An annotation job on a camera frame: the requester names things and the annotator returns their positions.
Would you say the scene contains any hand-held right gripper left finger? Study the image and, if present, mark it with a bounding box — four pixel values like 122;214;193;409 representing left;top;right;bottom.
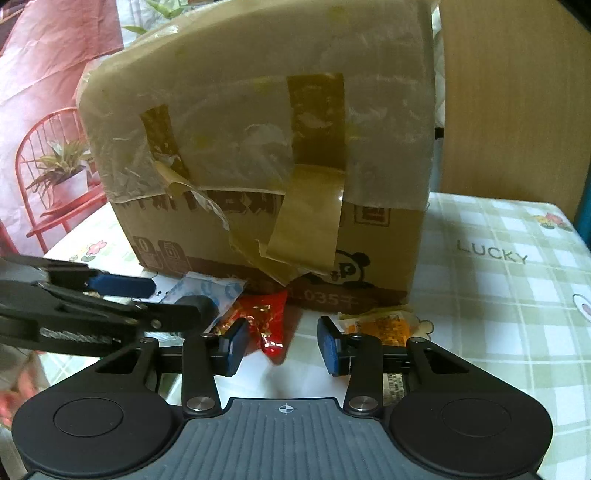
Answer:
95;318;251;416

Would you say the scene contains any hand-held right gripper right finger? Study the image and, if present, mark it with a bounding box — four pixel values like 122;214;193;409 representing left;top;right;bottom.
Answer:
317;316;472;415

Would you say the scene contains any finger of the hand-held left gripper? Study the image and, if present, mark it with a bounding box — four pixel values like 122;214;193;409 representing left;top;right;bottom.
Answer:
0;255;156;302
0;281;219;357

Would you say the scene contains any red snack packet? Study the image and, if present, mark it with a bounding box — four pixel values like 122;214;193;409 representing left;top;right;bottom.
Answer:
215;291;290;359

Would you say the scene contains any orange snack packet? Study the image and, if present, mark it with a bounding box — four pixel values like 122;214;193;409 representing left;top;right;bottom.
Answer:
335;311;435;403

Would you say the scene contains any blue white snack packet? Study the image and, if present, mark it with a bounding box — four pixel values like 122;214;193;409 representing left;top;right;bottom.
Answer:
159;272;246;331

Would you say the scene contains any checked rabbit print tablecloth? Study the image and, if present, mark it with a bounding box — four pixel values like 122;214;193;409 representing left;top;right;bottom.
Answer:
44;191;591;480

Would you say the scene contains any taped cardboard box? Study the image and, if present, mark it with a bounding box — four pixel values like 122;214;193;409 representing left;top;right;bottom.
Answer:
74;0;437;311

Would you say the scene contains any printed red backdrop cloth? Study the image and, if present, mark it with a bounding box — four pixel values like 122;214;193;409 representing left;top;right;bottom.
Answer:
0;0;141;261

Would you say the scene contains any wooden board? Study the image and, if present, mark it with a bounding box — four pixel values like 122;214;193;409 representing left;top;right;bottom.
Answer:
436;0;591;228

